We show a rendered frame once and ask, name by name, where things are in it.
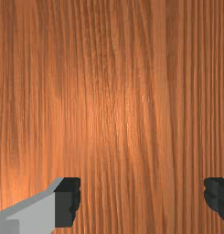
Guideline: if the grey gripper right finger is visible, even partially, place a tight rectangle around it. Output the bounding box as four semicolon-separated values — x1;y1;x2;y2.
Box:
203;176;224;226

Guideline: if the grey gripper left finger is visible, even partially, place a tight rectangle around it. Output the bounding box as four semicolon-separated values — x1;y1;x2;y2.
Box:
0;176;81;234

